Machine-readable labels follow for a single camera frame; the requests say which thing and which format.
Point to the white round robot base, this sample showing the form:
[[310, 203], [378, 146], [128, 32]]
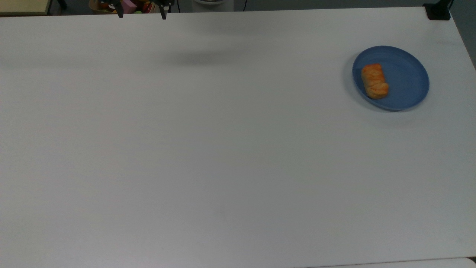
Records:
[[212, 3]]

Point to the orange-brown bread roll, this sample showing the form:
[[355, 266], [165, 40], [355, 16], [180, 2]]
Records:
[[374, 81]]

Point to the blue round plate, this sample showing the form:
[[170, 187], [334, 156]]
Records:
[[405, 80]]

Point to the beige table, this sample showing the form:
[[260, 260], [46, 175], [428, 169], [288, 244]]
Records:
[[23, 6]]

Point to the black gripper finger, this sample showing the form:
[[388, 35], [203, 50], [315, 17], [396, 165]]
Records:
[[163, 12], [119, 12]]

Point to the box of colourful toys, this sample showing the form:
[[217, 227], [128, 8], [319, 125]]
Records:
[[130, 6]]

